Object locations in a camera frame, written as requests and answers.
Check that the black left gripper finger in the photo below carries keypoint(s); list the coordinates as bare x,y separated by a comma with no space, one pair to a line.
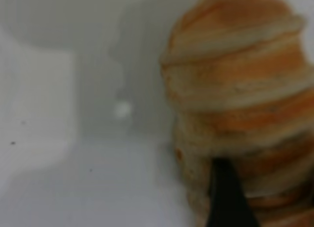
228,200

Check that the ridged golden bread roll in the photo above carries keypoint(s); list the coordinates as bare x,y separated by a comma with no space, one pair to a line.
235,89

